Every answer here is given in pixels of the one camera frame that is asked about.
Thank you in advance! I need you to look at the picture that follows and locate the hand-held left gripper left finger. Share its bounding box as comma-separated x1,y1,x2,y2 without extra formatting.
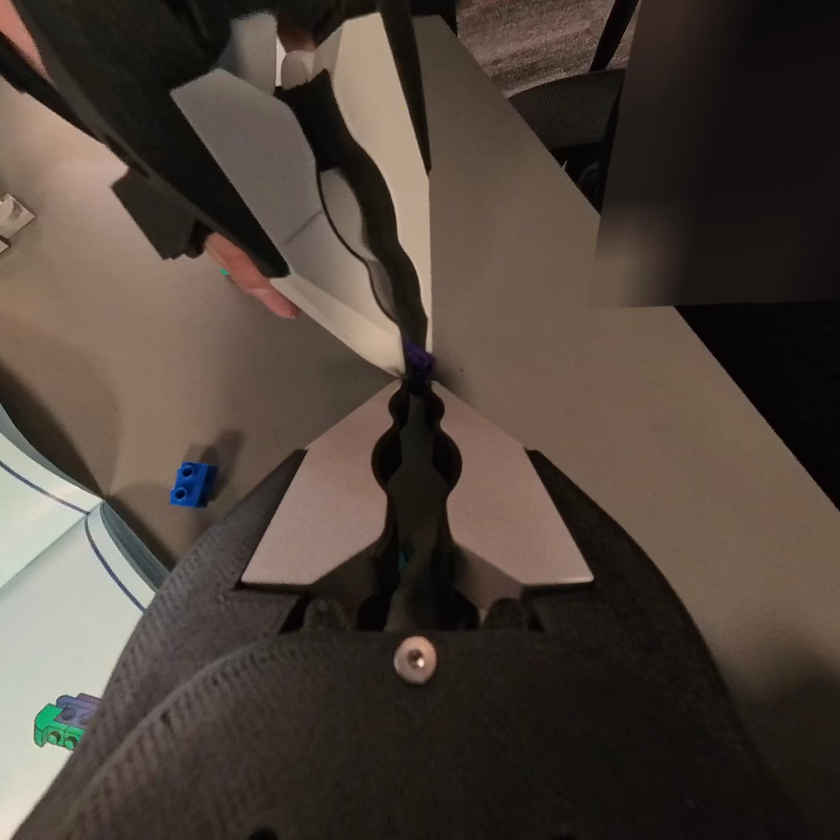
240,381,420,597

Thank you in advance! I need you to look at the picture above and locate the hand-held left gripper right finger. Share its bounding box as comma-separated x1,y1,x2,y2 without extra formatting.
417,379,595,609

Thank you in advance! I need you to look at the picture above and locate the person's right hand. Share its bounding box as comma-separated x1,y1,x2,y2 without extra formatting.
203,233,304,321

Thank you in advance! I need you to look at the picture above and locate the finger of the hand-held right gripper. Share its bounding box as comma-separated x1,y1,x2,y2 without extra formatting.
172,69,413,376
279,13,434,358

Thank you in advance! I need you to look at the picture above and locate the black office chair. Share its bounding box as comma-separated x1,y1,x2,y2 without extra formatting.
508,0,641,198

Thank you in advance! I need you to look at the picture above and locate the lego instruction booklet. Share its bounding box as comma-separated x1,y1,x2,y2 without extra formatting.
0,400,173,840

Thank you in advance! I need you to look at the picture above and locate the small white block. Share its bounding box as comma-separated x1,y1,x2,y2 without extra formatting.
0,193,34,241

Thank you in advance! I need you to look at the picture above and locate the blue lego brick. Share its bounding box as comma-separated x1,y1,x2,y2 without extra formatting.
169,461,219,508

